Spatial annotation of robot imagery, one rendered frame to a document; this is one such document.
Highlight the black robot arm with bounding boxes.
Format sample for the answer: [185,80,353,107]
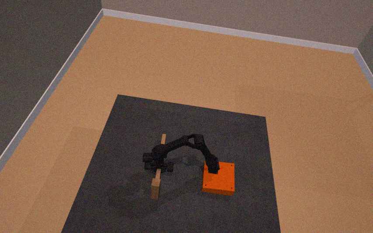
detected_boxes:
[143,134,220,174]

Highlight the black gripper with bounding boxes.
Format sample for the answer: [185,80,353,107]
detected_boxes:
[144,161,174,173]

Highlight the brown wooden post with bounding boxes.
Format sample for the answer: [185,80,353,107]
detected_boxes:
[151,178,161,200]

